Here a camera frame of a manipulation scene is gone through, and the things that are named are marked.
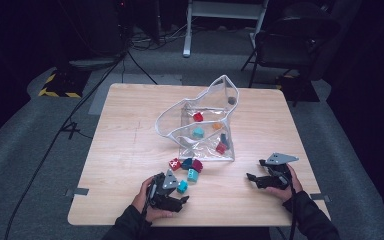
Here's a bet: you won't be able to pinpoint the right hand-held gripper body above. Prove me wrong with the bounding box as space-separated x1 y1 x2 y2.
265 152 300 190

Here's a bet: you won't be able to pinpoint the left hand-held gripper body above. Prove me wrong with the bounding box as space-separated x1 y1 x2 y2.
148 168 180 209

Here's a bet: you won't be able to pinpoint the small cyan toy block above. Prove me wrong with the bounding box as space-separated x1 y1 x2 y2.
176 179 189 195

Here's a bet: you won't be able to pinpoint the teal toy block white dots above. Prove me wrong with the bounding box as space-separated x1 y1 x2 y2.
186 168 200 183

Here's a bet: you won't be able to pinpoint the red toy block white dots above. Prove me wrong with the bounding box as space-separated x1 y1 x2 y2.
168 157 182 172

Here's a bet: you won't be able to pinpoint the magenta toy block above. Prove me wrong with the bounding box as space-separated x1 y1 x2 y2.
191 159 204 174

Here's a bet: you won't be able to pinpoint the clear plastic bag white trim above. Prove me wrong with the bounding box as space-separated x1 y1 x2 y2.
154 74 240 162

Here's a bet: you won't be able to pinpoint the person's right hand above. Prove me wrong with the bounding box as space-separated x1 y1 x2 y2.
267 164 304 203

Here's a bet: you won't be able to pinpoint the person's left hand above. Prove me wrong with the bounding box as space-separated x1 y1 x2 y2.
131 176 175 223

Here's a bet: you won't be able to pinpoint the grey tape piece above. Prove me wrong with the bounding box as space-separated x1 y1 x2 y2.
310 192 332 203
64 187 90 198

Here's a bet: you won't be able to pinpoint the black base yellow striped edge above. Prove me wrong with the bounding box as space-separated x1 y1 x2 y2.
38 68 91 99
274 73 320 103

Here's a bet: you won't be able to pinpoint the black chair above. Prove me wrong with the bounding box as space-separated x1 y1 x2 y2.
240 1 342 89

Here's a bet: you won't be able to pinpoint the black equipment stand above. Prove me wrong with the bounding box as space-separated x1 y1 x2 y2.
54 0 129 71

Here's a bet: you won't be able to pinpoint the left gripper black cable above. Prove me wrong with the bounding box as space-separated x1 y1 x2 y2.
139 184 156 240

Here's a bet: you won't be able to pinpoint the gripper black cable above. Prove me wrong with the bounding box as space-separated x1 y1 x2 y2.
287 186 298 240
139 184 156 240

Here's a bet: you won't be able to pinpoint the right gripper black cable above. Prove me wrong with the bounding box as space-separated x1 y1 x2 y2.
287 186 298 240

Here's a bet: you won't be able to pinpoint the thin black floor cable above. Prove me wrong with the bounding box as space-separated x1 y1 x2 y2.
126 49 159 85

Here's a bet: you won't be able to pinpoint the thick black floor cable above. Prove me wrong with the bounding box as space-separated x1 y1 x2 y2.
3 49 129 240

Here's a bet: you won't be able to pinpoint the white desk frame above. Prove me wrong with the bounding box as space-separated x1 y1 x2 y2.
182 0 270 58

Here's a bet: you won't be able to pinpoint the tangle of floor cables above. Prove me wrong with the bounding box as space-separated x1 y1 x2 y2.
128 24 194 51

